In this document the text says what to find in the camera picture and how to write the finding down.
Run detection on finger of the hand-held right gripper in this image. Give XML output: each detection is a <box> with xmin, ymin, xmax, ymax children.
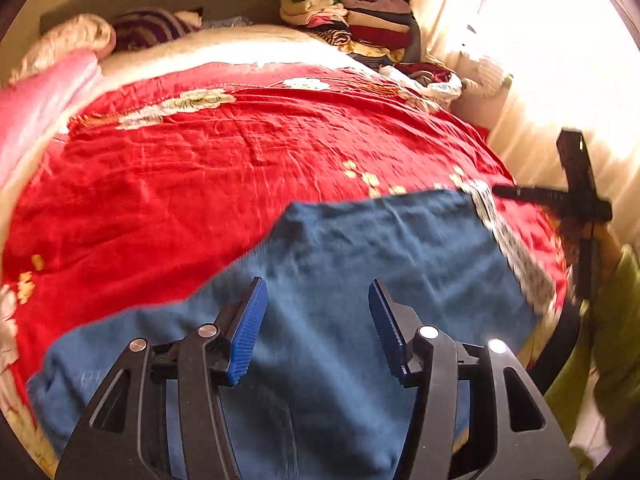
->
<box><xmin>492</xmin><ymin>185</ymin><xmax>568</xmax><ymax>206</ymax></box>

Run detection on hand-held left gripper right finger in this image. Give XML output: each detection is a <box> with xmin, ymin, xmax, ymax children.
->
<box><xmin>368</xmin><ymin>278</ymin><xmax>581</xmax><ymax>480</ymax></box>

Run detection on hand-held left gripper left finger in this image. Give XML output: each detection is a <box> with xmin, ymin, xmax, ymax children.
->
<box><xmin>55</xmin><ymin>276</ymin><xmax>268</xmax><ymax>480</ymax></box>

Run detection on blue pants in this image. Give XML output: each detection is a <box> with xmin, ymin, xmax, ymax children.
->
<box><xmin>27</xmin><ymin>180</ymin><xmax>558</xmax><ymax>480</ymax></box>

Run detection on person's right hand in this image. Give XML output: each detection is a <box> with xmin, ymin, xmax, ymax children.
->
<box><xmin>592</xmin><ymin>222</ymin><xmax>626</xmax><ymax>286</ymax></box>

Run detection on white cloth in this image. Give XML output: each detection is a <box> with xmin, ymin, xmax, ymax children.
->
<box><xmin>457</xmin><ymin>52</ymin><xmax>515</xmax><ymax>100</ymax></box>

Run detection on cream curtain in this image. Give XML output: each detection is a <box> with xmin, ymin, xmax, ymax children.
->
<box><xmin>410</xmin><ymin>0</ymin><xmax>640</xmax><ymax>246</ymax></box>

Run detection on red floral blanket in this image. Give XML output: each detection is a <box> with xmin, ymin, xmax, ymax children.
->
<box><xmin>0</xmin><ymin>62</ymin><xmax>571</xmax><ymax>461</ymax></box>

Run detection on person's green garment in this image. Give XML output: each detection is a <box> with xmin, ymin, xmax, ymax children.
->
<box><xmin>544</xmin><ymin>245</ymin><xmax>640</xmax><ymax>466</ymax></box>

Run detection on pile of folded clothes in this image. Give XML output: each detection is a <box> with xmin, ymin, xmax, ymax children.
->
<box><xmin>279</xmin><ymin>0</ymin><xmax>463</xmax><ymax>103</ymax></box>

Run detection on cream bed sheet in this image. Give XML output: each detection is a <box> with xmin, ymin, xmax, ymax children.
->
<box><xmin>97</xmin><ymin>25</ymin><xmax>381</xmax><ymax>78</ymax></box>

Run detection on blue patterned cloth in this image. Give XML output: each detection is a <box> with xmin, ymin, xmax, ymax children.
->
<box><xmin>202</xmin><ymin>16</ymin><xmax>253</xmax><ymax>31</ymax></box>

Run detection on pink quilt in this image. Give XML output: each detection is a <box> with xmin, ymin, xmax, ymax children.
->
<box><xmin>0</xmin><ymin>50</ymin><xmax>103</xmax><ymax>191</ymax></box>

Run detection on purple striped pillow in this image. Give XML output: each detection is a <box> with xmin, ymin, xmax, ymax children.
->
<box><xmin>112</xmin><ymin>7</ymin><xmax>203</xmax><ymax>53</ymax></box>

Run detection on floral pillow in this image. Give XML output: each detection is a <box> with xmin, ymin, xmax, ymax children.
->
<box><xmin>7</xmin><ymin>14</ymin><xmax>117</xmax><ymax>86</ymax></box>

